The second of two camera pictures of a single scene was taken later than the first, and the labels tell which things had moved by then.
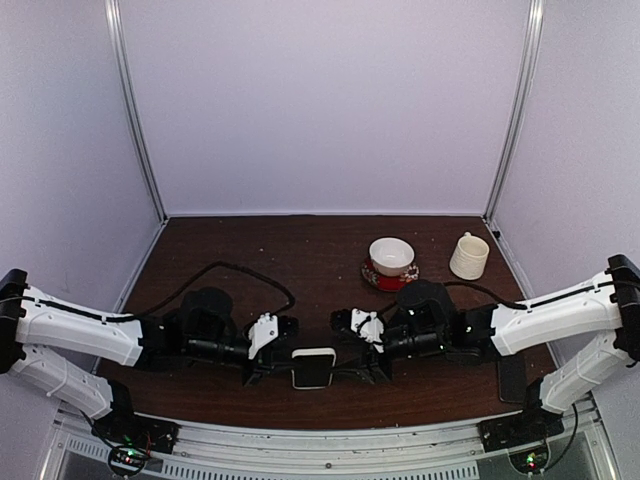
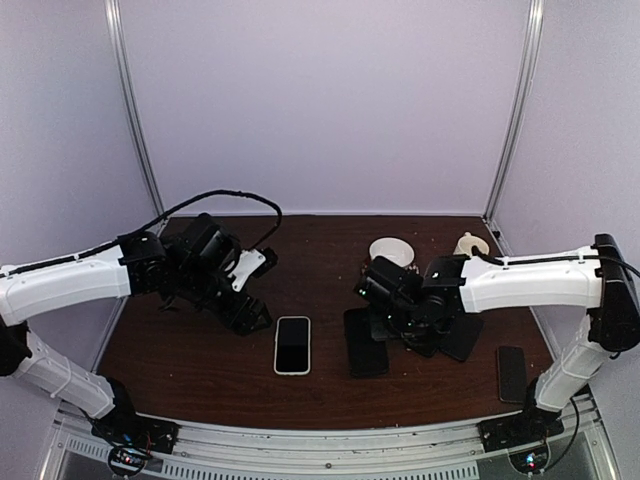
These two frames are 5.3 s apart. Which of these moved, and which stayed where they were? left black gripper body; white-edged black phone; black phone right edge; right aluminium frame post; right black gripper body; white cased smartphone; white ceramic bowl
Moved: left black gripper body; white cased smartphone; white-edged black phone; right black gripper body
Stayed: right aluminium frame post; black phone right edge; white ceramic bowl
